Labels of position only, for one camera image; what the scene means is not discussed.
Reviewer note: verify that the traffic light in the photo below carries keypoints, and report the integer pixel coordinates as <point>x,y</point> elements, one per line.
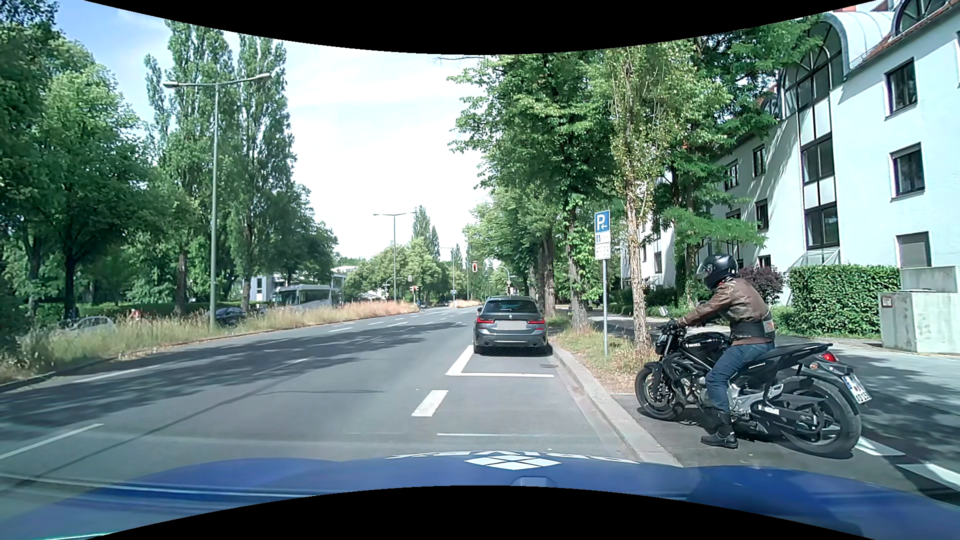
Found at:
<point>474,274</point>
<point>412,289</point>

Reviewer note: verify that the grey estate car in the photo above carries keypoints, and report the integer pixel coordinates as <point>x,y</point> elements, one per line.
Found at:
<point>511,324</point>

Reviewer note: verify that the road markings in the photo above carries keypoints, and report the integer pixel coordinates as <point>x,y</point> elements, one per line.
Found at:
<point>430,403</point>

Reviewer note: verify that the dry grass verge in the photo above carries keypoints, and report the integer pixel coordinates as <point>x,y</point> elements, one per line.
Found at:
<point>600,352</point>

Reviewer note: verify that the row of tall trees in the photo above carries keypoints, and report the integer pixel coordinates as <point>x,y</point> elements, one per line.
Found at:
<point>600,165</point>
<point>112,172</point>

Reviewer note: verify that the bus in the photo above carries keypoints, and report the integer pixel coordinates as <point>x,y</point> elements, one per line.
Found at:
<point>306,295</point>

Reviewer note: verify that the car's own bonnet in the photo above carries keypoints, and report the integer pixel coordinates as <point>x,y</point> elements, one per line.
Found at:
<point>480,480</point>

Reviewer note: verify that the white low building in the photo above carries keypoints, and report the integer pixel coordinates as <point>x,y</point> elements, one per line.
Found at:
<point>266,286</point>

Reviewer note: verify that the grey asphalt road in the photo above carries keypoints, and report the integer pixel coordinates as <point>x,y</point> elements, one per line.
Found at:
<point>300,405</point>

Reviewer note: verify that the dark parked car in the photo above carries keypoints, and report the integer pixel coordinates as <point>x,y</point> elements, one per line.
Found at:
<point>229,315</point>

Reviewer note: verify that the dark red bush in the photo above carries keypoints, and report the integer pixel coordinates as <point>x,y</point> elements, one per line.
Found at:
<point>763,283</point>

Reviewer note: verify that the person on black motorcycle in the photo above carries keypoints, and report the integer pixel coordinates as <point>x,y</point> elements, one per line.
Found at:
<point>746,375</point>

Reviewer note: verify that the dry grass median strip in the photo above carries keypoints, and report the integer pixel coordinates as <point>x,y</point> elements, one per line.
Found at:
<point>187,330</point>

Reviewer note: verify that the trimmed green hedge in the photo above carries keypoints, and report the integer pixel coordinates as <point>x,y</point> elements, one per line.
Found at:
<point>840,298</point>

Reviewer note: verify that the white multi-storey building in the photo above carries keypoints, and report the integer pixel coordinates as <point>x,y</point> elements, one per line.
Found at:
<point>855,150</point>

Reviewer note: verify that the silver car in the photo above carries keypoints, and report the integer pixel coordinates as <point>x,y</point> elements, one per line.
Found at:
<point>86,324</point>

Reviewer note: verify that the blue parking sign on post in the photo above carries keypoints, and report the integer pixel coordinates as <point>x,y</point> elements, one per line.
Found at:
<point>602,240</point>

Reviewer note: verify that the grey concrete wall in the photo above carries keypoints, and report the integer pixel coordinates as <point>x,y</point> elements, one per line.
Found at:
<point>921,315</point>

